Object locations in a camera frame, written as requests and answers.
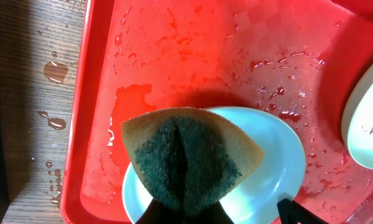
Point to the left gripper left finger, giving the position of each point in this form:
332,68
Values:
158,213

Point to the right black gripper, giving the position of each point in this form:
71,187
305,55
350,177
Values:
291,212

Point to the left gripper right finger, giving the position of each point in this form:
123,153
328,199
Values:
214,214

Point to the light blue plate front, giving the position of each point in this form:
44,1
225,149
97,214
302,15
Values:
278,176

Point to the light blue plate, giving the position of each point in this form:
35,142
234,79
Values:
357,121
278,176

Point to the green yellow sponge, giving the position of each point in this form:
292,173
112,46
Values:
189,158

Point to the light blue plate back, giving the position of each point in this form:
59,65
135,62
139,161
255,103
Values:
357,121

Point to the red plastic tray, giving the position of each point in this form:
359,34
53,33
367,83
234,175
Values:
296,60

